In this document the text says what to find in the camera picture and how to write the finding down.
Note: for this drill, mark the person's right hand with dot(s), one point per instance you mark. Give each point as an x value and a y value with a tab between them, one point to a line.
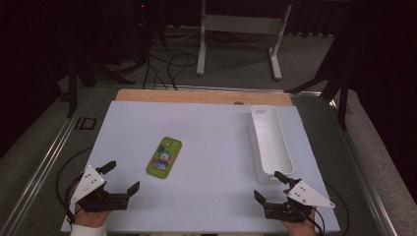
303	229

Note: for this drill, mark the wooden table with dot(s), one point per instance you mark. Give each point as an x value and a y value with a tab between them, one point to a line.
196	96

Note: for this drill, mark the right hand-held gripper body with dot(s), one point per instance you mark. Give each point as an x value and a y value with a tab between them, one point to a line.
306	195

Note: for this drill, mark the black tripod stand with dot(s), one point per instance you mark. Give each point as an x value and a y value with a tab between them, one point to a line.
339	85
88	73

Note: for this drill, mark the metal floor rail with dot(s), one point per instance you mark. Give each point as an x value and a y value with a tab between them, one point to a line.
42	164
367	183

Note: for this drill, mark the person's left white sleeve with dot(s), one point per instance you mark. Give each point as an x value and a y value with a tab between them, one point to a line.
88	230

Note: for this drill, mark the person's left hand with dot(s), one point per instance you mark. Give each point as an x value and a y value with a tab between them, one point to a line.
91	218

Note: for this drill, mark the white metal desk frame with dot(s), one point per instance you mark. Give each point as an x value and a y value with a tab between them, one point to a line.
241	24

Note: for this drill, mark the green cartoon phone case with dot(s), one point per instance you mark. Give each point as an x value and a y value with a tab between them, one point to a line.
164	157

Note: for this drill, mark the white oblong plastic bin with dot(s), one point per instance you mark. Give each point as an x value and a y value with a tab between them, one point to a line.
272	144

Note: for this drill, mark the dark equipment with red light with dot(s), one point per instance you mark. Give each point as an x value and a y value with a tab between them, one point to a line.
144	29

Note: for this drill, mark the white table board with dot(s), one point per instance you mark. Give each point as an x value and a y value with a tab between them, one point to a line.
213	164

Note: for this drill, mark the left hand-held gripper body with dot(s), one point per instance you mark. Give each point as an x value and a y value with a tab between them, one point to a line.
88	183

